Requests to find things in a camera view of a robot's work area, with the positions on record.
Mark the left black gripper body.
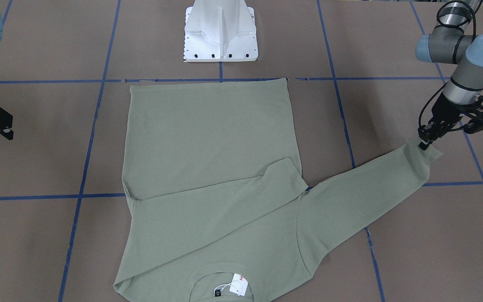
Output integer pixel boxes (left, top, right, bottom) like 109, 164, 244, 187
418, 94, 466, 141

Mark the olive green long-sleeve shirt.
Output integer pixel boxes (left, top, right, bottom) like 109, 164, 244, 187
114, 78, 441, 302

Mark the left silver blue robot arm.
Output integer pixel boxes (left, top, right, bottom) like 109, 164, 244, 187
415, 0, 483, 151

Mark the white shirt price tag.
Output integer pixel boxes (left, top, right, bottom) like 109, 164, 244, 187
213, 273, 249, 297

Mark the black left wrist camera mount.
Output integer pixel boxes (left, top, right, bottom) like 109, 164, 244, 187
462, 95, 483, 134

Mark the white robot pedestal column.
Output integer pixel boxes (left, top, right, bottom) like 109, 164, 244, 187
183, 0, 259, 62

